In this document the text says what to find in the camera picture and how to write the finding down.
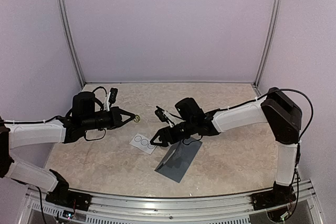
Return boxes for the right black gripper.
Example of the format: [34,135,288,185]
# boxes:
[150,119,196,146]

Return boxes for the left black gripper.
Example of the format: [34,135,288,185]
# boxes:
[82,106,135,131]

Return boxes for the dark blue envelope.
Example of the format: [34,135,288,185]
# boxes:
[155,138,203,183]

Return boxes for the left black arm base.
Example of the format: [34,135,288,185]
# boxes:
[46,169,92,211]

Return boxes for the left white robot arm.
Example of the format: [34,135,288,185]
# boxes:
[1,88,140,206]

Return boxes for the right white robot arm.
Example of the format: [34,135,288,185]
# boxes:
[150,87,308,205]

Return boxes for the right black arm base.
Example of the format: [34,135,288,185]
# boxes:
[250,181,297,210]

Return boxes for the white sticker sheet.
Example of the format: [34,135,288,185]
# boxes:
[130,134,156,155]

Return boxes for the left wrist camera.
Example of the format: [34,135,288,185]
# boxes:
[103,88,118,111]

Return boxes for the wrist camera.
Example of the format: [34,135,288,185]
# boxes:
[154,106,176,127]
[103,88,118,111]

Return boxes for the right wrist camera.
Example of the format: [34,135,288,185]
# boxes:
[154,106,176,127]

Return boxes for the left camera cable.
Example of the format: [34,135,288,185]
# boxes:
[93,86,110,104]

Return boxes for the aluminium front rail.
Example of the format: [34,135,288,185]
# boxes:
[17,180,324,223]

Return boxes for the left aluminium corner post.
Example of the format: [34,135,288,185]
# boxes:
[57,0,86,88]

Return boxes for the aluminium corner post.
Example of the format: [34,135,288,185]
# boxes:
[254,0,281,89]
[57,0,86,88]

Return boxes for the right aluminium corner post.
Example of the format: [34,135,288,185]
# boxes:
[254,0,281,89]

